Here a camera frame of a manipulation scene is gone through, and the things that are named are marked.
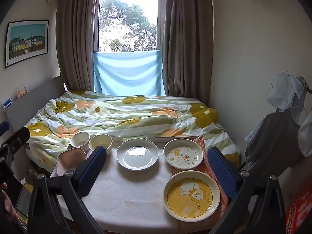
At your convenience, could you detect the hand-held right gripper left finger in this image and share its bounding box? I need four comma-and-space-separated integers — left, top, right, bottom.
28, 146, 108, 234

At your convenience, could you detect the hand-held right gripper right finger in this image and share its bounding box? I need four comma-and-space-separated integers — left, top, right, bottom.
207, 147, 287, 234

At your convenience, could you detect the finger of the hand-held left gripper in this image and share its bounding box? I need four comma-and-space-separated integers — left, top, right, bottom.
0, 121, 10, 137
0, 126, 31, 155

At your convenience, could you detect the pink irregular bowl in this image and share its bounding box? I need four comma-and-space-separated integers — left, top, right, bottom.
57, 148, 93, 177

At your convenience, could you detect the yellow bear print plate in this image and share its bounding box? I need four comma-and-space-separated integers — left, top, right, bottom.
163, 171, 222, 219

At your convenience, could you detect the white duck print plate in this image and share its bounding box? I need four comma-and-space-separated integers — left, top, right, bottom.
163, 138, 204, 170

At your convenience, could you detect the person's left hand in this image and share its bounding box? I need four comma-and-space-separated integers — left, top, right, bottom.
0, 182, 19, 225

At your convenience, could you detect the red patterned placemat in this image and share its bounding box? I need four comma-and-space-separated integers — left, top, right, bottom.
171, 135, 230, 222

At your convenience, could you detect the cream round bowl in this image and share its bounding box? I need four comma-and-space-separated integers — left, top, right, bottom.
88, 134, 113, 155

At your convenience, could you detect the white ribbed bowl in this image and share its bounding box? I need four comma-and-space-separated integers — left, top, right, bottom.
70, 132, 90, 152

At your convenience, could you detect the grey headboard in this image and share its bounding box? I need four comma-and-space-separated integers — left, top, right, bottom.
5, 75, 65, 137

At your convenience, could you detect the grey plate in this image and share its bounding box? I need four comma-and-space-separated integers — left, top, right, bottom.
116, 138, 159, 171

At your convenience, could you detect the floral green striped blanket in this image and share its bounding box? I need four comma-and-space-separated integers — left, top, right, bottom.
26, 90, 242, 168

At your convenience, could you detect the hanging grey garment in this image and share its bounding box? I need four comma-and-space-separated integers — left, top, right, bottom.
245, 107, 301, 171

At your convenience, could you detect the red patterned bag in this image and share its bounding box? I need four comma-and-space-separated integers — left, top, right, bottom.
285, 180, 312, 234

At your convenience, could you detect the framed houses picture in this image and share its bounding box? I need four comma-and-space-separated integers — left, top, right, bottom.
5, 19, 49, 69

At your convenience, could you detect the hanging white garment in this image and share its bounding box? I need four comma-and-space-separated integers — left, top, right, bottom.
297, 117, 312, 158

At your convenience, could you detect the light blue cloth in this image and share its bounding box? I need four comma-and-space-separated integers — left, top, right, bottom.
93, 50, 166, 96

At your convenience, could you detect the hanging white shirt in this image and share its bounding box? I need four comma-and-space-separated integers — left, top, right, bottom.
266, 73, 308, 125

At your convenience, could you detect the brown curtain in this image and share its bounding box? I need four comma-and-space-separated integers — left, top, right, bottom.
161, 0, 215, 103
56, 0, 98, 92

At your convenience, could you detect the window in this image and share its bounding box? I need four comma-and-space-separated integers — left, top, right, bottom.
94, 0, 166, 54

